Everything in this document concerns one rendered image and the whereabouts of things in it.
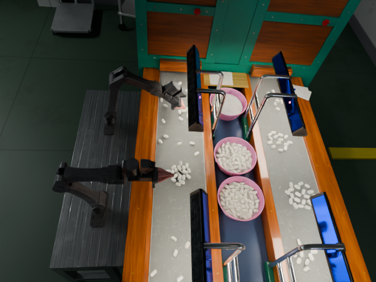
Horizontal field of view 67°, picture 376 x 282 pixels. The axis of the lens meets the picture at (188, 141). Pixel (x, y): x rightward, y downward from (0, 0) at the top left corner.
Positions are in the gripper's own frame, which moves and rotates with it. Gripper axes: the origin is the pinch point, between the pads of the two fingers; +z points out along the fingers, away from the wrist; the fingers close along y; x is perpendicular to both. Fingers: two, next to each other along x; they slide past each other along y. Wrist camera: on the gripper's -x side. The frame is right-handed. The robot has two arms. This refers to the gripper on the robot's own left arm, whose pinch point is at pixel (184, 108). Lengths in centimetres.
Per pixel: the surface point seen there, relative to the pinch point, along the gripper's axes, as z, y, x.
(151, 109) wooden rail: -12.7, 0.6, 17.3
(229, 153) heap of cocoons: 26.2, -29.3, -14.4
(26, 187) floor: -32, -21, 142
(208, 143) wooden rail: 13.5, -25.2, -7.9
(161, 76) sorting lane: -6.5, 34.9, 14.7
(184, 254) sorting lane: 3, -90, 6
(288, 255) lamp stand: 17, -97, -41
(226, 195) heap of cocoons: 21, -59, -12
